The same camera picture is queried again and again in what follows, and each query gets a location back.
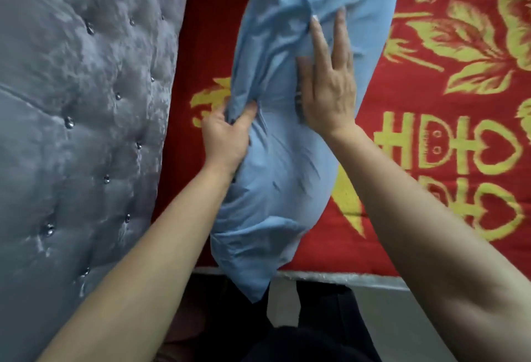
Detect silver bed frame edge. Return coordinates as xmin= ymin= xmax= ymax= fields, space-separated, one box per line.
xmin=192 ymin=267 xmax=412 ymax=292

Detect person's right hand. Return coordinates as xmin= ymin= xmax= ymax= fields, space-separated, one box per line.
xmin=295 ymin=7 xmax=358 ymax=139

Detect red blanket with yellow pattern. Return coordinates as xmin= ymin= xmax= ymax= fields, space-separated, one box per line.
xmin=152 ymin=0 xmax=531 ymax=280

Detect grey tufted velvet headboard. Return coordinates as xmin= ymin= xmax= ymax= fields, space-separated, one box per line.
xmin=0 ymin=0 xmax=194 ymax=362

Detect person's left forearm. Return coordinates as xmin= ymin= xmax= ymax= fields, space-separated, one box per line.
xmin=37 ymin=163 xmax=235 ymax=362

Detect person's black trousers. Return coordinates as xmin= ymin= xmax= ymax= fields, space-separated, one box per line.
xmin=164 ymin=277 xmax=383 ymax=362

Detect person's left hand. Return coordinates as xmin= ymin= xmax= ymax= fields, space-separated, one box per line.
xmin=201 ymin=100 xmax=259 ymax=177

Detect light blue pillow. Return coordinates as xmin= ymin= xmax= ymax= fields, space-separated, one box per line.
xmin=209 ymin=0 xmax=404 ymax=303

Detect person's right forearm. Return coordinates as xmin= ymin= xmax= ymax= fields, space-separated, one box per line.
xmin=326 ymin=124 xmax=531 ymax=362

